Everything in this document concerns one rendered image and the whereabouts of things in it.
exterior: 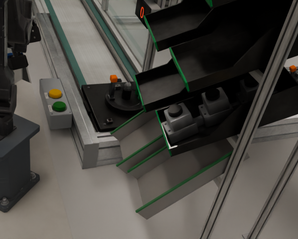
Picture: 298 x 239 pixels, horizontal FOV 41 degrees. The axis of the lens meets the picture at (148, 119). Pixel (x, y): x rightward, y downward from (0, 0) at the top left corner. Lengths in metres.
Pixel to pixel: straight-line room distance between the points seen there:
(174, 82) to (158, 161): 0.20
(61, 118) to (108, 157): 0.19
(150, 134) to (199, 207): 0.27
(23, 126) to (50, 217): 0.25
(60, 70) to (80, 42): 0.32
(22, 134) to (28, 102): 0.46
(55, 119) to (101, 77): 0.34
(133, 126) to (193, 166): 0.24
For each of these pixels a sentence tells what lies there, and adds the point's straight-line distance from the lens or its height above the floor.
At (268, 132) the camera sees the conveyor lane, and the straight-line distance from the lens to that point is 1.49.
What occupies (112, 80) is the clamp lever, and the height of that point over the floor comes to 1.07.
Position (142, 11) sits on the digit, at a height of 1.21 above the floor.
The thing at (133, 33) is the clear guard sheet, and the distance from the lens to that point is 1.62.
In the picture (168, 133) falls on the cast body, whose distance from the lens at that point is 0.82.
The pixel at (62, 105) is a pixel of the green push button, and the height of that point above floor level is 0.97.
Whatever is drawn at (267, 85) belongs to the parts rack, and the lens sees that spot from 0.73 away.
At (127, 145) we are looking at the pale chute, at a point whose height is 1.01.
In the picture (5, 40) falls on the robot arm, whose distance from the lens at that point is 0.95.
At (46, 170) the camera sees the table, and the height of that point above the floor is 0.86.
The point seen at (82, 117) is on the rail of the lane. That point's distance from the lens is 1.26.
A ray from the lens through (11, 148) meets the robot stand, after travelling 0.99.
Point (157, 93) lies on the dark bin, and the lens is 0.96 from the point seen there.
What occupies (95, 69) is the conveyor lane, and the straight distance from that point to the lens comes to 1.57.
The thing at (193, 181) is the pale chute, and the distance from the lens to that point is 0.89.
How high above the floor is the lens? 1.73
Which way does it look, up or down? 37 degrees down
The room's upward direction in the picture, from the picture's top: 12 degrees clockwise
